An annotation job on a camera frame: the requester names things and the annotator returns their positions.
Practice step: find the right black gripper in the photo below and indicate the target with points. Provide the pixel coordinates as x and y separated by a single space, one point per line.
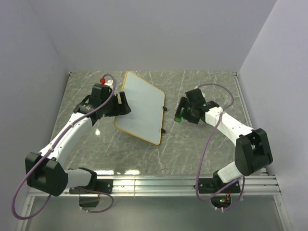
183 103

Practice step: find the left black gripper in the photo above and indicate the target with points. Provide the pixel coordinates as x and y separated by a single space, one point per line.
123 108

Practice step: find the green whiteboard eraser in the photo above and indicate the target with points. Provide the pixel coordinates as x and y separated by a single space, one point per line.
178 119

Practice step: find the yellow framed whiteboard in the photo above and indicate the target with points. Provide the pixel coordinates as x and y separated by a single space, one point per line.
147 103

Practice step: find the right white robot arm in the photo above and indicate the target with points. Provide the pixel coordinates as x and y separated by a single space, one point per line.
252 148

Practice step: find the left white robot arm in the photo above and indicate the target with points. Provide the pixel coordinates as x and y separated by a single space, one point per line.
45 170

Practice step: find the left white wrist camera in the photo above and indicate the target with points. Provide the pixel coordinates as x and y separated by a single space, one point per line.
109 83

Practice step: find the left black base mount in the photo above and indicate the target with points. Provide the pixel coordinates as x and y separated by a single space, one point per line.
103 185

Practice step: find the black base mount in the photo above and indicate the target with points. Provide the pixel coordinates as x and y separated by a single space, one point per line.
211 185
103 185

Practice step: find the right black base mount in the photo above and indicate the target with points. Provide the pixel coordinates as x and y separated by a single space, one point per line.
211 185

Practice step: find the aluminium right side rail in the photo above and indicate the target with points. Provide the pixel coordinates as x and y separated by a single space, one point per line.
245 105

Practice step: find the aluminium rail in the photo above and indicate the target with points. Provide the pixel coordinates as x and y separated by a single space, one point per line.
137 185
245 105

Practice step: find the aluminium front rail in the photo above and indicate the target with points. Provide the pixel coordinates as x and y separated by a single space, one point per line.
137 185

